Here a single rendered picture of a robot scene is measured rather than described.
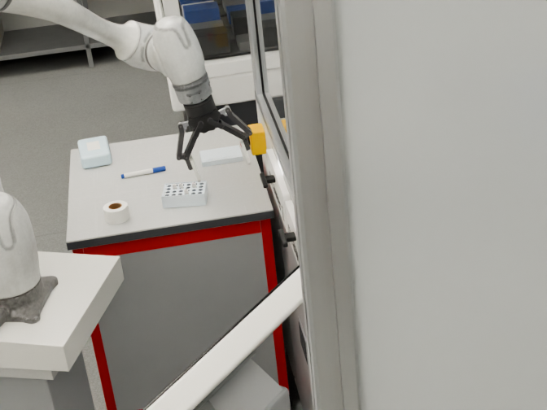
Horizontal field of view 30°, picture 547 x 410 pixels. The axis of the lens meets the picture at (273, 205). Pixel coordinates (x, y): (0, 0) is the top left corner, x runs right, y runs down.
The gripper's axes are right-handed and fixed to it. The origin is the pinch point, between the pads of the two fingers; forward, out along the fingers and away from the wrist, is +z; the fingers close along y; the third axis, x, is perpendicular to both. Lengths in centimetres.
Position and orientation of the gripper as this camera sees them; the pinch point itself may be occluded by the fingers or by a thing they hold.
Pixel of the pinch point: (222, 167)
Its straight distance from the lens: 262.9
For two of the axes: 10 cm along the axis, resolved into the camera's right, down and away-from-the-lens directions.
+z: 2.9, 8.3, 4.8
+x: -1.4, -4.6, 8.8
